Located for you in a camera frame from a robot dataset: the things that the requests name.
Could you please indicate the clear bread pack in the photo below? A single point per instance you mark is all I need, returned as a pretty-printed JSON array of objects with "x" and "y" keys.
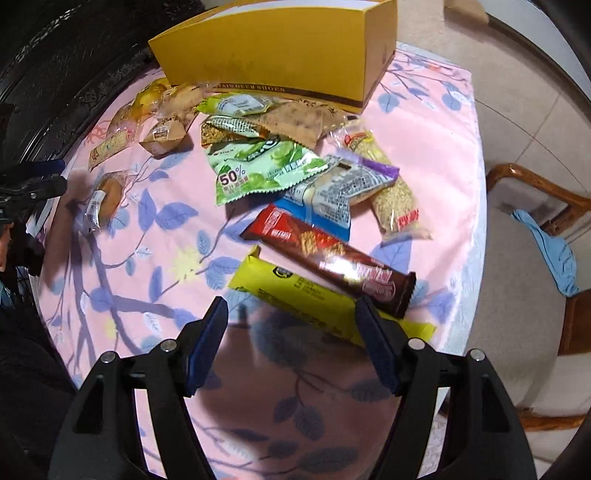
[{"x": 179, "y": 99}]

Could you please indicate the small kraft snack pack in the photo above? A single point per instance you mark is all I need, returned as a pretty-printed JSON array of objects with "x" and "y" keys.
[{"x": 166, "y": 135}]

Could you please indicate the green label snack pack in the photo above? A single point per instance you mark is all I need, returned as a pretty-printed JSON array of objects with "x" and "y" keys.
[{"x": 236, "y": 104}]

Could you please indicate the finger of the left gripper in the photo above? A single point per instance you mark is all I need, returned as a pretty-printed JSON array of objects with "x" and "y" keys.
[
  {"x": 29, "y": 170},
  {"x": 48, "y": 187}
]

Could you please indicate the dark carved wooden bench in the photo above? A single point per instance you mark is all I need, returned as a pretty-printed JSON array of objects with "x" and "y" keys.
[{"x": 64, "y": 62}]

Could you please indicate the green grape candy packet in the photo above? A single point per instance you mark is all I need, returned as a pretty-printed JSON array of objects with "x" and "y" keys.
[{"x": 260, "y": 167}]

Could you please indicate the yellow cardboard box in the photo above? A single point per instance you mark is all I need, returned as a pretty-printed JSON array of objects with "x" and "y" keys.
[{"x": 331, "y": 51}]

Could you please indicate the yellow cake pack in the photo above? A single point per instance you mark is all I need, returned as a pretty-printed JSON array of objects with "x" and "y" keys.
[{"x": 127, "y": 121}]

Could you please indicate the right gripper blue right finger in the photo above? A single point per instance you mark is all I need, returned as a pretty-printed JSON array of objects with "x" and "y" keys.
[{"x": 387, "y": 344}]

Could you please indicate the wooden armchair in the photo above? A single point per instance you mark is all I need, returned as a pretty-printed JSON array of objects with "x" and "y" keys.
[{"x": 518, "y": 315}]

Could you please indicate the brown chocolate wafer bar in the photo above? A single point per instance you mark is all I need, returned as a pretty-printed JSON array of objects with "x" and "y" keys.
[{"x": 353, "y": 270}]

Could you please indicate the puffed rice bar pack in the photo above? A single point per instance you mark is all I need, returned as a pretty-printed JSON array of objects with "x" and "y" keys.
[{"x": 395, "y": 207}]

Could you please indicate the yellow snack bar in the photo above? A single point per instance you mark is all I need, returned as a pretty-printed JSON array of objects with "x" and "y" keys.
[{"x": 327, "y": 310}]

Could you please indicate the pink floral tablecloth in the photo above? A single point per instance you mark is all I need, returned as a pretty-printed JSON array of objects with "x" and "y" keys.
[{"x": 283, "y": 400}]

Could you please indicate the purple edged biscuit pack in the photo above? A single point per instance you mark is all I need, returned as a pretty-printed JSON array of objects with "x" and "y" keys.
[{"x": 325, "y": 200}]

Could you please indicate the blue cloth on chair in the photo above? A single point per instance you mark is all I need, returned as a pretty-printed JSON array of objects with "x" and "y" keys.
[{"x": 556, "y": 253}]

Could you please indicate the orange edged snack pack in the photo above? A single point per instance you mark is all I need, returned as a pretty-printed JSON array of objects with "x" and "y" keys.
[{"x": 221, "y": 128}]

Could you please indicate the kraft peanut packet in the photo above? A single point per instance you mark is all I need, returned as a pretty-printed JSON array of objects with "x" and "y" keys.
[{"x": 303, "y": 121}]

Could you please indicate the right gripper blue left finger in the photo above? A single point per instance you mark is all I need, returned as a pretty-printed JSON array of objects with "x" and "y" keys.
[{"x": 190, "y": 356}]

